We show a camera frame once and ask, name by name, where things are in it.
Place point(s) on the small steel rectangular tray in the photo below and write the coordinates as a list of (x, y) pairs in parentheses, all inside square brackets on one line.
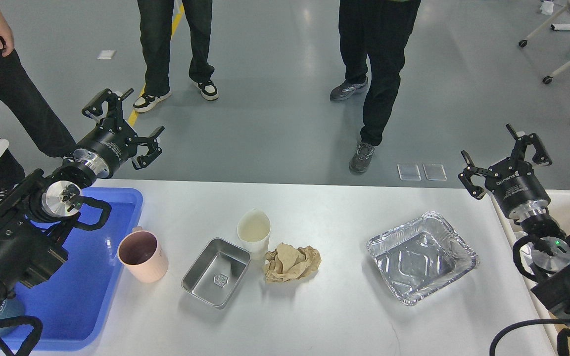
[(217, 272)]

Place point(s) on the aluminium foil tray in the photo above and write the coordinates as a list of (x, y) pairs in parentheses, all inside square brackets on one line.
[(420, 257)]

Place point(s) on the clear floor plate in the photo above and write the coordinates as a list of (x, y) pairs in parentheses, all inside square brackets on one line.
[(435, 172), (409, 172)]

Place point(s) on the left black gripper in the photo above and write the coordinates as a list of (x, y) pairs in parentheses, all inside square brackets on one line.
[(113, 141)]

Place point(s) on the blue plastic tray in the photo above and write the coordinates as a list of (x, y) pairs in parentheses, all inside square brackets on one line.
[(74, 303)]

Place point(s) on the white paper on floor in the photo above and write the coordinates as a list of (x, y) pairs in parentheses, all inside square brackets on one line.
[(106, 54)]

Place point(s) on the crumpled brown paper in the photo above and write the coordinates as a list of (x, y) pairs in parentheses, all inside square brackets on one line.
[(287, 263)]

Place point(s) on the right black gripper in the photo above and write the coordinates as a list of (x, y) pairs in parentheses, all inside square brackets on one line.
[(515, 188)]

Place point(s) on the left clear floor plate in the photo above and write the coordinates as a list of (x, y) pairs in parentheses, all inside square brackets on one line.
[(409, 172)]

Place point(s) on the person with grey sneakers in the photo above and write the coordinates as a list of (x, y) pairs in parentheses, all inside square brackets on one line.
[(373, 36)]

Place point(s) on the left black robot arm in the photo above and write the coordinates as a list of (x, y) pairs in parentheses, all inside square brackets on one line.
[(37, 216)]

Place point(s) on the pink ribbed mug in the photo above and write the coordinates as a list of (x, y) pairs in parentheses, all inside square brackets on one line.
[(141, 253)]

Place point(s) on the person in black trousers left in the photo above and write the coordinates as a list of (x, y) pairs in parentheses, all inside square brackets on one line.
[(24, 100)]

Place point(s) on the dark teal mug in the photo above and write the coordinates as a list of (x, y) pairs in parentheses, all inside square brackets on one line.
[(11, 307)]

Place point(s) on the right clear floor plate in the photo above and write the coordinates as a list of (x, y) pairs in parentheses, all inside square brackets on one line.
[(435, 172)]

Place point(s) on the white paper cup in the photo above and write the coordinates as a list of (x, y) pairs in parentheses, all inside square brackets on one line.
[(254, 231)]

